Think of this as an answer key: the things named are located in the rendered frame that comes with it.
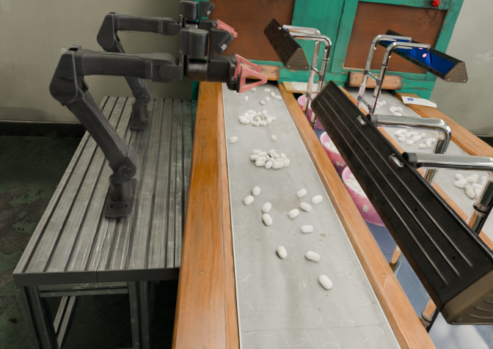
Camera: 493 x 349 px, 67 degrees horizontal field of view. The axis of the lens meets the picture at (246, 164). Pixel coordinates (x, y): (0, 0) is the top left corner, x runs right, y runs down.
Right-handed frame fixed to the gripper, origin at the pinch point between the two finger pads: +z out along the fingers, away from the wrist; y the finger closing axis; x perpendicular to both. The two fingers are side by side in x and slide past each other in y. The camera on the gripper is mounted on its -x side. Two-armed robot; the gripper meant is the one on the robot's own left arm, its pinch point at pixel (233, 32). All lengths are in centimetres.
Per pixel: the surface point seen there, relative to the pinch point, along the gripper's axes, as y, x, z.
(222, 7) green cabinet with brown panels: 40.3, -4.3, -0.9
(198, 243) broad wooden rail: -92, 31, -16
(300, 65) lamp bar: -40.6, 1.5, 17.2
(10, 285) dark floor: -29, 108, -91
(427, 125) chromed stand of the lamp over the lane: -101, -4, 23
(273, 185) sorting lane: -63, 33, 8
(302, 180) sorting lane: -61, 33, 18
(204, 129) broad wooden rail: -28.6, 30.9, -11.6
